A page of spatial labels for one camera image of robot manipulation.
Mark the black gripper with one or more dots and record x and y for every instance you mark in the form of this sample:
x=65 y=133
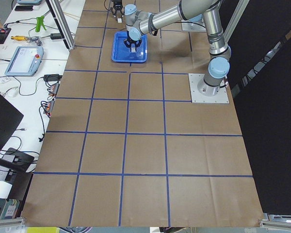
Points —
x=116 y=5
x=131 y=40

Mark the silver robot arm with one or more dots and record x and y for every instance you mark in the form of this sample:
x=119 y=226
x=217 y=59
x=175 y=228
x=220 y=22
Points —
x=139 y=23

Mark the blue plastic tray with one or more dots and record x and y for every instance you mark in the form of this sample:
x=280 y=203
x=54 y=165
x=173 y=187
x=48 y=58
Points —
x=122 y=54

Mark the black power adapter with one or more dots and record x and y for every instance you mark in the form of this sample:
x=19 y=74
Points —
x=55 y=36

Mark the green clamp tool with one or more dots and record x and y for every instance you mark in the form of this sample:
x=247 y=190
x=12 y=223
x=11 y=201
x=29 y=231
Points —
x=40 y=24

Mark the yellow tool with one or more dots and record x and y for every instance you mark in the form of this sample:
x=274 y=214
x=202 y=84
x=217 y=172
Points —
x=19 y=38

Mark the teach pendant tablet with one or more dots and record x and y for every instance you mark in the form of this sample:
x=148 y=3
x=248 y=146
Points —
x=25 y=61

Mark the white computer mouse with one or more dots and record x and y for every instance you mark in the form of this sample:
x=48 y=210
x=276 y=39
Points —
x=13 y=92

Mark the black monitor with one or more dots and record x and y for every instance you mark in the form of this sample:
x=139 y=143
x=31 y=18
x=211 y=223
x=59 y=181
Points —
x=10 y=118

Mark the black monitor base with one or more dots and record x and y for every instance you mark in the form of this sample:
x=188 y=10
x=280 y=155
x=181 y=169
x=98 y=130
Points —
x=16 y=160

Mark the aluminium frame post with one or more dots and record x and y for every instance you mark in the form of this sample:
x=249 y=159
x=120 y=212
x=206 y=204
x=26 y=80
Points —
x=61 y=22

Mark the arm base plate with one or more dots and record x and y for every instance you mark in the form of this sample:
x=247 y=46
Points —
x=204 y=94

